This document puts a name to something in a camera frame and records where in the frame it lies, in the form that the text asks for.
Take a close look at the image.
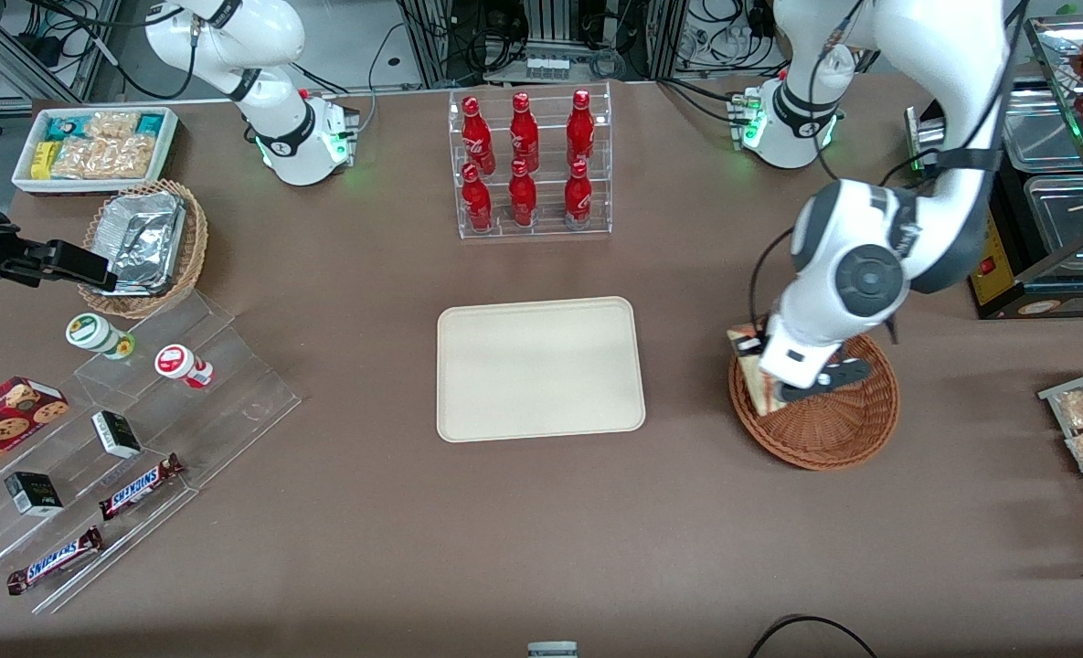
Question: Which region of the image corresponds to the triangular sandwich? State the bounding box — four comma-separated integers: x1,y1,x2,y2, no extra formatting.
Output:
727,324,791,418

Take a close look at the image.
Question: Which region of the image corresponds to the brown round wicker basket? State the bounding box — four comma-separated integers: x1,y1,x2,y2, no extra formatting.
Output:
728,329,900,472

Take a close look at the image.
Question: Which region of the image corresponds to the tan wicker basket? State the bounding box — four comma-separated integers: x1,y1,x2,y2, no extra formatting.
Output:
78,179,209,319

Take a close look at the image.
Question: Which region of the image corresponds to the beige rectangular tray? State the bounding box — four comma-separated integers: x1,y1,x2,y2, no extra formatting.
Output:
437,296,646,443

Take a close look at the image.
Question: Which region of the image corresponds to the green cap yogurt bottle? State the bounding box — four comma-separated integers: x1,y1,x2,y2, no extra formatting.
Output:
66,313,136,361

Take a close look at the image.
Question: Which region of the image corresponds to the silver foil container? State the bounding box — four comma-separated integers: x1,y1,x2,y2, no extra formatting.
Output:
91,190,187,296

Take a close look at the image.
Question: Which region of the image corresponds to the clear rice cracker pack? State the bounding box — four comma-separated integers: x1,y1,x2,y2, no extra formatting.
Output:
84,111,141,141
52,137,109,180
102,133,157,180

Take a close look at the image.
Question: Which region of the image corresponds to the white plastic snack bin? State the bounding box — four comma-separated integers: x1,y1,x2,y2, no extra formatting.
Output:
11,107,179,196

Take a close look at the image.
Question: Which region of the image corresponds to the red cap yogurt bottle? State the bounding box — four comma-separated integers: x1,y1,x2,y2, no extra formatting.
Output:
154,344,215,390

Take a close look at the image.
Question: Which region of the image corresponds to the red cookie box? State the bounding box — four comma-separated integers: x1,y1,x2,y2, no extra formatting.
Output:
0,377,70,486

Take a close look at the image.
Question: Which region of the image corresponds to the small black box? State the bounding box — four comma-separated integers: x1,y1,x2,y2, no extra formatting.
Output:
4,472,64,518
91,410,143,460

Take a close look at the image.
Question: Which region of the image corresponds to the clear acrylic stepped stand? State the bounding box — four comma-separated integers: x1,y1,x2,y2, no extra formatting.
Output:
0,291,303,615

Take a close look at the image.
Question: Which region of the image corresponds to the red cola bottle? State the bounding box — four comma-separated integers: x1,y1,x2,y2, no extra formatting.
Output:
566,89,596,167
462,96,496,175
564,160,593,229
509,91,540,173
508,160,538,228
462,163,494,232

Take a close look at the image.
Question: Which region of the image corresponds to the clear acrylic bottle rack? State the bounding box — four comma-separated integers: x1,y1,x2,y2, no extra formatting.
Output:
448,82,613,240

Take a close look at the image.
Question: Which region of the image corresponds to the Snickers chocolate bar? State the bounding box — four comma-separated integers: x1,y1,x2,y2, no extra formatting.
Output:
99,453,186,522
6,526,104,596

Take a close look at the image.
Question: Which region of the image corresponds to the black food warmer machine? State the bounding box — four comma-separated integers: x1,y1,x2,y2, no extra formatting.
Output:
905,14,1083,321

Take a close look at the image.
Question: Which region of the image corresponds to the black floor cable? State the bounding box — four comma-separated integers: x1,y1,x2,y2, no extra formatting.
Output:
747,614,880,658

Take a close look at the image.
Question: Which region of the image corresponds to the grey wire tray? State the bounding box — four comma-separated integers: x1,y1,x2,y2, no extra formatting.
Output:
1038,364,1083,558

